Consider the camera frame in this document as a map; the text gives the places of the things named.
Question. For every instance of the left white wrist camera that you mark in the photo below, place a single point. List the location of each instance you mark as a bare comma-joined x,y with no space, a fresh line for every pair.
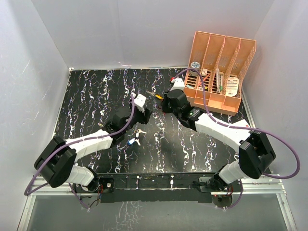
139,101

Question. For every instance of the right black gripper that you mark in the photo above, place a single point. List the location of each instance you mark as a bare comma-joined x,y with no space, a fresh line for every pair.
164,102

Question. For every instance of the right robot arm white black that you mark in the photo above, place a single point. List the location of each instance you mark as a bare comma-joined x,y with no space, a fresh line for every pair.
253,147

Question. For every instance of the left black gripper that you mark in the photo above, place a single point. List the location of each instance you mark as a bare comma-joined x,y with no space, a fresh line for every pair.
144,116

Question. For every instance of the key with blue tag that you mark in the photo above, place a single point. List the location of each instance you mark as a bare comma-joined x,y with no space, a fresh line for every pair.
132,141

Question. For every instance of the round patterned tin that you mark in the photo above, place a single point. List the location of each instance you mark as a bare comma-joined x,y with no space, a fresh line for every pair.
196,66

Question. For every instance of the white packaged card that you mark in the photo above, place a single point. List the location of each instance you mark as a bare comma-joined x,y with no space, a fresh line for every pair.
232,86

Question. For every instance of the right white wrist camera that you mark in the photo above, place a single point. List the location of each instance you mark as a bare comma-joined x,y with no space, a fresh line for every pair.
177,84

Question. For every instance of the peach desk organizer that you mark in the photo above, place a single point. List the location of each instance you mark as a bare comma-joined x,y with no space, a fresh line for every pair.
220,57

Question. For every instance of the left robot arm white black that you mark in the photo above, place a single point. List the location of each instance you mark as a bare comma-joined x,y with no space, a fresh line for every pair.
57,162

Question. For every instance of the aluminium front rail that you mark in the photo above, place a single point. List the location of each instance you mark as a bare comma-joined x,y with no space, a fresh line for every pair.
163,187

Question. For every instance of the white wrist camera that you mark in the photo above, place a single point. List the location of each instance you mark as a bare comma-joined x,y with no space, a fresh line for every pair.
177,84
139,101

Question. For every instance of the key with yellow tag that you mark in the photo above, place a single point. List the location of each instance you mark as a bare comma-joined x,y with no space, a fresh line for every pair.
155,95

